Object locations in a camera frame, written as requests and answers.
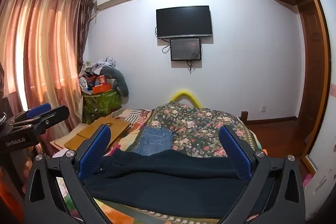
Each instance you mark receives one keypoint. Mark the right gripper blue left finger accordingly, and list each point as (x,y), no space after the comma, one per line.
(91,151)

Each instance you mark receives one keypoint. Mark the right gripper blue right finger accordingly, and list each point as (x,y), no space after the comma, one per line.
(238,151)

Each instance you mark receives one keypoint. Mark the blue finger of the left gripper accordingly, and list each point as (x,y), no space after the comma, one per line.
(37,111)

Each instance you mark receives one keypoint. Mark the dark teal fleece pants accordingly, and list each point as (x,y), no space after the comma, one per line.
(168,182)

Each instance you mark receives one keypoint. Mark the green patterned storage bag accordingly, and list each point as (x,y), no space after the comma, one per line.
(100,105)

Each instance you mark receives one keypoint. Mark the colourful striped blanket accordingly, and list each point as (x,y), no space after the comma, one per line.
(137,119)

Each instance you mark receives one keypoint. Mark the floral dark green bedspread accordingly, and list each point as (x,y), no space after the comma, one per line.
(195,130)

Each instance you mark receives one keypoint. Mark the folded blue jeans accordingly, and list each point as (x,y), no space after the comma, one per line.
(154,140)

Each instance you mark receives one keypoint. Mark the orange box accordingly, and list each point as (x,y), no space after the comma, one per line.
(101,88)

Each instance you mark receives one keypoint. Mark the grey plush pillow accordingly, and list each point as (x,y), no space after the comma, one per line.
(119,80)

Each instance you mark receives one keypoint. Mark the pink orange curtain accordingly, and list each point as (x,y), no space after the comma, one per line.
(42,45)

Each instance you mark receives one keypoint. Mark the brown wooden door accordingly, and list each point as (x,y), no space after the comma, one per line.
(316,68)

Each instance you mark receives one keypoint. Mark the yellow foam bed rail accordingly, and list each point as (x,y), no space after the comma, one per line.
(187,95)

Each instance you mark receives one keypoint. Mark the small black wall screen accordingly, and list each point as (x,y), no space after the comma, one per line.
(185,49)

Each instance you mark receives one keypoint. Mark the black wall television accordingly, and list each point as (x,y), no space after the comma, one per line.
(184,22)

